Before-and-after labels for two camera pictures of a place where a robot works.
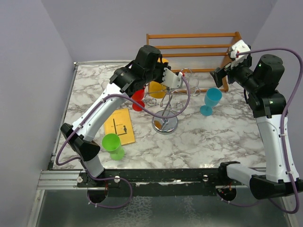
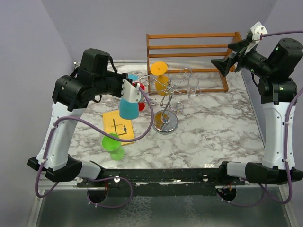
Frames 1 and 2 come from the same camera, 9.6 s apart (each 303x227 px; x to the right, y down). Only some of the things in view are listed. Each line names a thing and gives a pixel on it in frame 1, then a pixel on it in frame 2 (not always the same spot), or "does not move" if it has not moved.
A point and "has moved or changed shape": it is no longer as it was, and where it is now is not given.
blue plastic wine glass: [212, 99] → [129, 110]
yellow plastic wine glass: [157, 90] has moved or changed shape
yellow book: [119, 123] does not move
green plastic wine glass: [111, 144] does not move
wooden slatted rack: [195, 55] does not move
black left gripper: [162, 65] → [120, 76]
